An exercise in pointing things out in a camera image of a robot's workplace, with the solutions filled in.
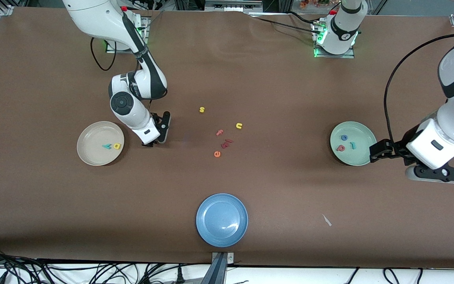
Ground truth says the brown table cover sheet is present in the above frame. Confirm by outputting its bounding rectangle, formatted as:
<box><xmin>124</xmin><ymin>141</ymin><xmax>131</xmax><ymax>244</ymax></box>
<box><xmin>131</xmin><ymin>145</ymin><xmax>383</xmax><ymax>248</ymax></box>
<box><xmin>0</xmin><ymin>7</ymin><xmax>454</xmax><ymax>269</ymax></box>

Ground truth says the blue round plate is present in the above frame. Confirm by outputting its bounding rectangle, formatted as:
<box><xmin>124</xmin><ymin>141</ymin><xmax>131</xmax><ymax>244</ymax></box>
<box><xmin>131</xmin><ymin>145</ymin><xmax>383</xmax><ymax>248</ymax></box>
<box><xmin>196</xmin><ymin>193</ymin><xmax>249</xmax><ymax>248</ymax></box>

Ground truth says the black cable behind base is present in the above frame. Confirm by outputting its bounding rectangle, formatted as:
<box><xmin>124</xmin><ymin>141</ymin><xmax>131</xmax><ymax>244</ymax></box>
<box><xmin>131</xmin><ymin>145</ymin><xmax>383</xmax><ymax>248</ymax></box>
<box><xmin>255</xmin><ymin>17</ymin><xmax>317</xmax><ymax>34</ymax></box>
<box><xmin>286</xmin><ymin>11</ymin><xmax>320</xmax><ymax>24</ymax></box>

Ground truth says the beige round plate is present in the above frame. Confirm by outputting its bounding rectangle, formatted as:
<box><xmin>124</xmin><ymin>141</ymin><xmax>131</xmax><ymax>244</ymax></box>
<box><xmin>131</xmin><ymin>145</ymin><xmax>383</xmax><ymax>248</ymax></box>
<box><xmin>76</xmin><ymin>121</ymin><xmax>125</xmax><ymax>166</ymax></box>

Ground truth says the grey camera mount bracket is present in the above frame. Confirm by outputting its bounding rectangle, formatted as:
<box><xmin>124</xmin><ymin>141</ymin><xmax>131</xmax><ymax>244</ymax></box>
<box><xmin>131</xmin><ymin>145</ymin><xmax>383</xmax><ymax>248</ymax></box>
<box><xmin>210</xmin><ymin>252</ymin><xmax>235</xmax><ymax>284</ymax></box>

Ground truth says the silver aluminium frame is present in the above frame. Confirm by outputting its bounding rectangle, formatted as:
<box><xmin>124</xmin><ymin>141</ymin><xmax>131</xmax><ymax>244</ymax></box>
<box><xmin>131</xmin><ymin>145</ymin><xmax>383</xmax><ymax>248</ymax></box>
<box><xmin>205</xmin><ymin>0</ymin><xmax>263</xmax><ymax>12</ymax></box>

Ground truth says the long black right arm cable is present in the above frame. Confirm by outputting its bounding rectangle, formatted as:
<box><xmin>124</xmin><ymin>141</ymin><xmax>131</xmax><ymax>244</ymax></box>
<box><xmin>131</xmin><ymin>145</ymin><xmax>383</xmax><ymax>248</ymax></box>
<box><xmin>90</xmin><ymin>37</ymin><xmax>117</xmax><ymax>72</ymax></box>

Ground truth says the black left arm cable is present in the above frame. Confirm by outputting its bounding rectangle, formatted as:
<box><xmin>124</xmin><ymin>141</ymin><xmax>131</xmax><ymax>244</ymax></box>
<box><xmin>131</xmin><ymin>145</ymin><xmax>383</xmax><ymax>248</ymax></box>
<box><xmin>383</xmin><ymin>34</ymin><xmax>454</xmax><ymax>144</ymax></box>

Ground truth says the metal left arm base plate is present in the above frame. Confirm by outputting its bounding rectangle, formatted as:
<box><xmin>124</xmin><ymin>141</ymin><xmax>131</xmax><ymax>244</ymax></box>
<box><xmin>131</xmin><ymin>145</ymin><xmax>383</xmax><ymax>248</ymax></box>
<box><xmin>314</xmin><ymin>20</ymin><xmax>355</xmax><ymax>59</ymax></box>

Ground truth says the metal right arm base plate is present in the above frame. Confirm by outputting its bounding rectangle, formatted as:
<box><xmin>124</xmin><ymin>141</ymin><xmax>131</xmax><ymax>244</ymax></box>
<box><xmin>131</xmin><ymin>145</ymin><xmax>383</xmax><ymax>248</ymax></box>
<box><xmin>105</xmin><ymin>16</ymin><xmax>151</xmax><ymax>54</ymax></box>

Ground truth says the light green round plate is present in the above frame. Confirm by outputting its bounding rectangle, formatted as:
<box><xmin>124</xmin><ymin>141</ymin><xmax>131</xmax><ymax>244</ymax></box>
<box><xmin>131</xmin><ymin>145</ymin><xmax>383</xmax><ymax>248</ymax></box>
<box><xmin>330</xmin><ymin>121</ymin><xmax>378</xmax><ymax>166</ymax></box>

